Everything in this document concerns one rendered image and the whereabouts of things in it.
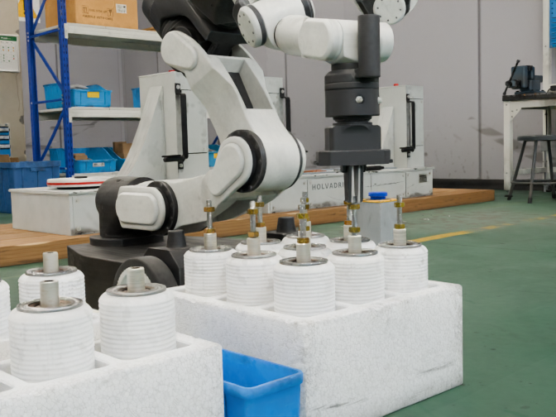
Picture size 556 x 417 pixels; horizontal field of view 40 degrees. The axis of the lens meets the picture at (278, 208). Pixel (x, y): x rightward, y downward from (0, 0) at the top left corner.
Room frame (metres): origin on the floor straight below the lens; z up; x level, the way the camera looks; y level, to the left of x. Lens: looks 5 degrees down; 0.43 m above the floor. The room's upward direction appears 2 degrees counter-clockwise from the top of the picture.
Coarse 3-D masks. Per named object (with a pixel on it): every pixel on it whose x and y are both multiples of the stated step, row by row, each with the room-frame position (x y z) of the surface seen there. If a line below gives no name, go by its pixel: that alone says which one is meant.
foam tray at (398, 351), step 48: (432, 288) 1.29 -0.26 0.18; (192, 336) 1.25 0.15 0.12; (240, 336) 1.16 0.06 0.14; (288, 336) 1.08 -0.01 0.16; (336, 336) 1.09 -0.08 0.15; (384, 336) 1.17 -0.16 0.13; (432, 336) 1.25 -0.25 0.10; (336, 384) 1.09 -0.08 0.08; (384, 384) 1.17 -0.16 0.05; (432, 384) 1.25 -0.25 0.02
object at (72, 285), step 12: (24, 276) 1.11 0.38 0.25; (36, 276) 1.10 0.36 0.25; (48, 276) 1.09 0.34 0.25; (60, 276) 1.10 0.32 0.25; (72, 276) 1.11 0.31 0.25; (24, 288) 1.10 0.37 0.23; (36, 288) 1.09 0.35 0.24; (60, 288) 1.09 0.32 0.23; (72, 288) 1.10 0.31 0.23; (84, 288) 1.14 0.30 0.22; (24, 300) 1.10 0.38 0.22; (84, 300) 1.14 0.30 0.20
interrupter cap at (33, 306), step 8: (64, 296) 0.92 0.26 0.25; (24, 304) 0.88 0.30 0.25; (32, 304) 0.88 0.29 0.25; (40, 304) 0.89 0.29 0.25; (64, 304) 0.89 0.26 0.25; (72, 304) 0.87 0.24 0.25; (80, 304) 0.87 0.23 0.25; (24, 312) 0.85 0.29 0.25; (32, 312) 0.84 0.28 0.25; (40, 312) 0.84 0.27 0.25; (48, 312) 0.84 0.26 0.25
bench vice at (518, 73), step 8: (512, 72) 5.45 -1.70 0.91; (520, 72) 5.53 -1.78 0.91; (528, 72) 5.60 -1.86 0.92; (512, 80) 5.48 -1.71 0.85; (520, 80) 5.52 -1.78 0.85; (528, 80) 5.59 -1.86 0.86; (536, 80) 5.63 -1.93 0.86; (512, 88) 5.55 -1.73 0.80; (520, 88) 5.54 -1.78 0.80; (528, 88) 5.60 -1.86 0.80; (536, 88) 5.63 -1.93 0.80
